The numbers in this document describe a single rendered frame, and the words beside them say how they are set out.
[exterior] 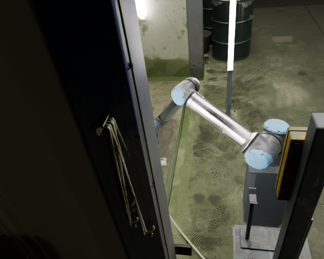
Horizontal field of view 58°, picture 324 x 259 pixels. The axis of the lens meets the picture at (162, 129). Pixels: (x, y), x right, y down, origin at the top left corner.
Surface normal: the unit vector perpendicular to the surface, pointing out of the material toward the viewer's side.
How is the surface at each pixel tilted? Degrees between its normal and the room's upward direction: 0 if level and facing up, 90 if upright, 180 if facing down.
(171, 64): 90
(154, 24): 90
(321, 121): 0
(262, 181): 90
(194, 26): 90
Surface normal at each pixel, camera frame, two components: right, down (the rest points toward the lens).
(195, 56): -0.16, 0.65
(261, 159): -0.55, 0.60
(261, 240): -0.11, -0.77
